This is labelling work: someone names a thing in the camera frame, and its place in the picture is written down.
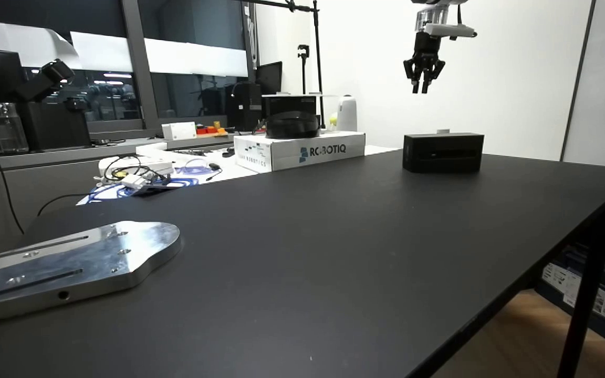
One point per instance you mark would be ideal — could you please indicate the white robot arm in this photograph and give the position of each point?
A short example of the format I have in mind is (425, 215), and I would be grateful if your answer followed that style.
(434, 21)

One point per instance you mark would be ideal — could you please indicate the black table leg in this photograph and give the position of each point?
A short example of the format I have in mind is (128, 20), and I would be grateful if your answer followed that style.
(589, 285)

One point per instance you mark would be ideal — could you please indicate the silver metal mounting plate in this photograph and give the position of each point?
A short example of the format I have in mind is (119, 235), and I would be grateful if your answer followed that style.
(82, 264)

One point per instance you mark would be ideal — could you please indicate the white Robotiq cardboard box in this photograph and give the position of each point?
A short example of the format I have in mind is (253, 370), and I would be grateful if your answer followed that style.
(263, 153)

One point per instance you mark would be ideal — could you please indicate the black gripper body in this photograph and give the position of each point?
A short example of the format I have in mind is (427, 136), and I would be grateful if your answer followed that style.
(427, 49)

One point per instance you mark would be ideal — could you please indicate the black box on white box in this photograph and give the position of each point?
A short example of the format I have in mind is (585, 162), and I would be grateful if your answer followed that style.
(291, 116)

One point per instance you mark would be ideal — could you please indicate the white jug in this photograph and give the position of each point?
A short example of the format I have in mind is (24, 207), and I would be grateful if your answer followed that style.
(348, 114)

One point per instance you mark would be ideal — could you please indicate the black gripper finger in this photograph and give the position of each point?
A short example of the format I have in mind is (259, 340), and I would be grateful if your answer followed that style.
(432, 73)
(412, 73)

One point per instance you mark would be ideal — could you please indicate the black camera on stand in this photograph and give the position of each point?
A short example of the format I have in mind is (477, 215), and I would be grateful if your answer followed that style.
(53, 76)

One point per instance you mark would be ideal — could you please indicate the black stereo camera box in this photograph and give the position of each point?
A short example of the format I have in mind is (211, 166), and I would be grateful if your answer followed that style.
(454, 152)

